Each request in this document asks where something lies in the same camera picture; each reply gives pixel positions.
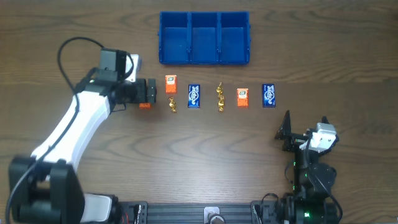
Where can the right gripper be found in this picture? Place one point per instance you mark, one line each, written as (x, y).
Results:
(292, 143)

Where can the blue candy pack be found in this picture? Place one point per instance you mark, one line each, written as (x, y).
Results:
(193, 96)
(268, 96)

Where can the orange candy box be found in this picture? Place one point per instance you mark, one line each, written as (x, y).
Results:
(171, 85)
(145, 106)
(242, 98)

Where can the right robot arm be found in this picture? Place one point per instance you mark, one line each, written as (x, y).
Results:
(314, 180)

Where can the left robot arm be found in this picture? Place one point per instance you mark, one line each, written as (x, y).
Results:
(87, 118)

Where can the blue tray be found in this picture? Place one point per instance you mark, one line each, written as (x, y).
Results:
(204, 46)

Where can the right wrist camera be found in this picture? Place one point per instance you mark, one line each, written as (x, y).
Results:
(321, 137)

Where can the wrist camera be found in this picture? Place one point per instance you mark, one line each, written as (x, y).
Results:
(136, 67)
(321, 137)

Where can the mounting rail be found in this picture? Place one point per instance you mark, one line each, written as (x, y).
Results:
(186, 213)

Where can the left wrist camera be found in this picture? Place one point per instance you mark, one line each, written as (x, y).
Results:
(136, 67)

